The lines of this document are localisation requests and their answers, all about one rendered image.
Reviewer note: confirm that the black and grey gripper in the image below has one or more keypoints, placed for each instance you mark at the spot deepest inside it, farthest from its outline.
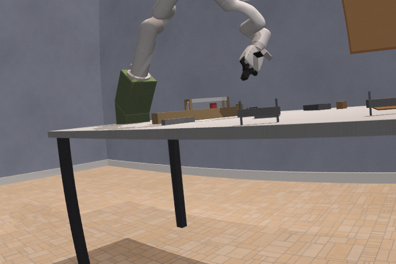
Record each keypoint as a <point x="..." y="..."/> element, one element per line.
<point x="251" y="64"/>

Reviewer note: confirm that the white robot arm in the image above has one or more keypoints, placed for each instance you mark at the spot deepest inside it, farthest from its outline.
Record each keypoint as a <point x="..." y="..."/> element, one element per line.
<point x="252" y="28"/>

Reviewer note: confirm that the small brown block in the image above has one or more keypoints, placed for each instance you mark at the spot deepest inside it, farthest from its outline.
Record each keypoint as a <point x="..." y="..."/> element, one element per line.
<point x="341" y="104"/>

